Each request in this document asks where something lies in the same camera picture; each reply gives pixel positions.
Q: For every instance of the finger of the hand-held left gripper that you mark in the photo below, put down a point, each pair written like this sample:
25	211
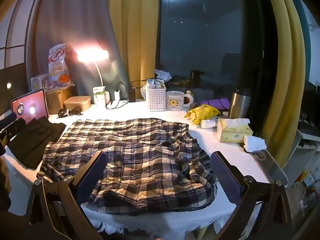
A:
13	127

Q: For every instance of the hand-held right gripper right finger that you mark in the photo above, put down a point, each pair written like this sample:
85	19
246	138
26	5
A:
225	173

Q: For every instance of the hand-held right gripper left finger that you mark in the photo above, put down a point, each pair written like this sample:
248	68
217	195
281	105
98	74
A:
91	172

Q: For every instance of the plaid pants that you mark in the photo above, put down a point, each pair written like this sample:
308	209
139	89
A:
140	150

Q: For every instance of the black folded cloth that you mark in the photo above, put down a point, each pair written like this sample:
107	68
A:
35	137

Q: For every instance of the white folded towel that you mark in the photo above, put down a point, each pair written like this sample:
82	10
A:
254	143

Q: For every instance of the yellow tissue box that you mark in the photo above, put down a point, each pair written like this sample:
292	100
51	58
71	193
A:
233	131

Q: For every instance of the cardboard box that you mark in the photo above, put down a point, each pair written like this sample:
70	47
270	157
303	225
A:
56	98

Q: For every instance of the small printed card box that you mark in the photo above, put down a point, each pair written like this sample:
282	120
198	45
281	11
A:
39	83

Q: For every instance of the white rolled cloth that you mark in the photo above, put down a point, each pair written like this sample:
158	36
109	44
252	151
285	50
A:
208	123

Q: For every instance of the yellow plush toy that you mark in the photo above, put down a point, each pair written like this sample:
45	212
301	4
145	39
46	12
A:
201	112

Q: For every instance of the brown lidded container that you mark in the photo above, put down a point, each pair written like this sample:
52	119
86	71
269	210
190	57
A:
77	103

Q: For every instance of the purple mat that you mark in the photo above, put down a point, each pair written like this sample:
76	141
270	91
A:
216	103

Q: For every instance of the stainless steel thermos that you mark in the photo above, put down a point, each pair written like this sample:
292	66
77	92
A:
238	103

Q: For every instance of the white power strip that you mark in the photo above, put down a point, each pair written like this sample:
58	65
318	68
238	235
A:
117	103

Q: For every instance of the colourful snack bag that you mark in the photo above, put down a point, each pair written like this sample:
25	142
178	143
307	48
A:
58	66

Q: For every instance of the white and green carton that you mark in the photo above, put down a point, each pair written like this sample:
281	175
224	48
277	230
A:
100	95

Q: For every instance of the white charger plug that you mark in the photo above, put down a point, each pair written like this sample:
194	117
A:
117	95

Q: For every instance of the white mug with bear print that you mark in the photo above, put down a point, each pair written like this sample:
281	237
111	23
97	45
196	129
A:
176	101

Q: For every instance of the white side shelf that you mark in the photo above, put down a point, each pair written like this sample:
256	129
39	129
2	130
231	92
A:
306	140

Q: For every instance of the black power adapter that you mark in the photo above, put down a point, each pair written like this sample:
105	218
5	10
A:
132	94

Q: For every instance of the white desk lamp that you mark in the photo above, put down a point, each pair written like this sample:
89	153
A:
93	60

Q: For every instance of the grey curtain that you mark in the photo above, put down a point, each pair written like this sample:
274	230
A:
80	30

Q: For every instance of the yellow curtain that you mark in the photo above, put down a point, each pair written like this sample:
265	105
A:
136	27
287	67

